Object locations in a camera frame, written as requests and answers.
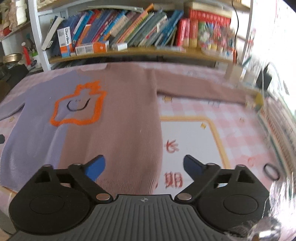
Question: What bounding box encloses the pink fluffy sleeve cuff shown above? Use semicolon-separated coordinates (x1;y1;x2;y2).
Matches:
245;176;296;241

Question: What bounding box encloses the wooden shelf board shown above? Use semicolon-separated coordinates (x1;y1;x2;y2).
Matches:
48;46;233;64

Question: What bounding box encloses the tall white orange blue box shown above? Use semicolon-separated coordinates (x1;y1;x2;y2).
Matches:
57;27;72;58

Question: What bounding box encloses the row of books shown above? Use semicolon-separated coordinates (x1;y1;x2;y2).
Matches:
42;3;232;57

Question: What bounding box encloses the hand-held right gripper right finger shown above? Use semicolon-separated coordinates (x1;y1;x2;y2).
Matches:
174;155;262;202

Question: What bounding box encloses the beige pen holder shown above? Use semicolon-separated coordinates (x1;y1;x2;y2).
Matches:
225;65;243;81

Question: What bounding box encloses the thick white-paged book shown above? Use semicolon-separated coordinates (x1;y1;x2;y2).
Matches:
42;16;65;51

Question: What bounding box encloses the red tassel ornament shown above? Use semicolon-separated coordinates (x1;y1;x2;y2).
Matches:
22;45;31;66

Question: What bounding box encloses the pink checked cartoon tablecloth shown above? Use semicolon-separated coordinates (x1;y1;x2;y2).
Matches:
0;61;287;232

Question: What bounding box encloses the colourful bead tree ornament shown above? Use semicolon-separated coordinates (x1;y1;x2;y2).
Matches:
201;23;234;56

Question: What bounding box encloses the long white orange box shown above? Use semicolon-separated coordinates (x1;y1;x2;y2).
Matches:
75;41;110;55

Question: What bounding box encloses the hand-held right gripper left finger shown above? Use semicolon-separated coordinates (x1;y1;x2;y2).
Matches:
28;155;114;202

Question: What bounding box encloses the black cable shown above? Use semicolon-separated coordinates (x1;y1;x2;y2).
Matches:
231;0;239;65

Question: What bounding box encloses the black hair tie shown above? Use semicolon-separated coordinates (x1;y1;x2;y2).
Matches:
264;163;280;180

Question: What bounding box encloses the gold round tin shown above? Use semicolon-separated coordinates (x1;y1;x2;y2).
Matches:
3;53;22;64

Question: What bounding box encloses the black power adapter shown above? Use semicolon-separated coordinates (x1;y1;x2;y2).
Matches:
257;64;273;91

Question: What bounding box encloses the white shelf post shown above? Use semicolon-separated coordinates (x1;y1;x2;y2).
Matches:
28;0;55;71

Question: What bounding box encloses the purple and pink sweater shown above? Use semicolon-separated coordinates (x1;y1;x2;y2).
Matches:
0;62;259;195

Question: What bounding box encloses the red boxed book set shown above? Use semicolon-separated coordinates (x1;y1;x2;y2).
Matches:
187;8;232;26

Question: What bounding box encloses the pale blue flat packet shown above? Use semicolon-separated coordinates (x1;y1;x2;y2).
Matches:
157;45;186;52

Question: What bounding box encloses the thin floppy magazine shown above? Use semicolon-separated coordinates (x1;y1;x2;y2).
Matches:
87;5;144;13

